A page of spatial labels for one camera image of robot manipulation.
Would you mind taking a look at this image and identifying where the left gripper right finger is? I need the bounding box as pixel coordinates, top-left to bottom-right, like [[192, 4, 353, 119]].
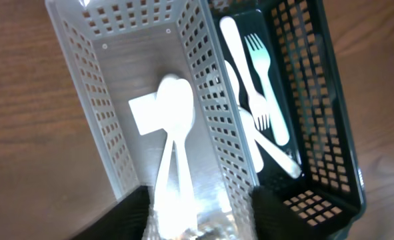
[[251, 186, 326, 240]]

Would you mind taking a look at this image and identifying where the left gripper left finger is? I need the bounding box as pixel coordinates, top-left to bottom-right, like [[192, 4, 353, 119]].
[[72, 186, 150, 240]]

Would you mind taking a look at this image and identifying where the white fork tines down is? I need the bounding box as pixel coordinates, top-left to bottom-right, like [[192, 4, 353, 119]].
[[219, 16, 269, 131]]

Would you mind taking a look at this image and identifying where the white fork long handle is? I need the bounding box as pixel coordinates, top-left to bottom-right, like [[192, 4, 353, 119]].
[[244, 33, 290, 146]]

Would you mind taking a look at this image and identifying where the black plastic basket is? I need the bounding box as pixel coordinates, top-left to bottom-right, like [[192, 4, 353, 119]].
[[209, 0, 366, 239]]

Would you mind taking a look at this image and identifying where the white label in clear basket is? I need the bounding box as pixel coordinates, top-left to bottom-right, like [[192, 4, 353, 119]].
[[129, 92, 161, 135]]

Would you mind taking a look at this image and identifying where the clear plastic basket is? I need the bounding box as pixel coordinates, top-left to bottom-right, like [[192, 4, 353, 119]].
[[45, 0, 255, 239]]

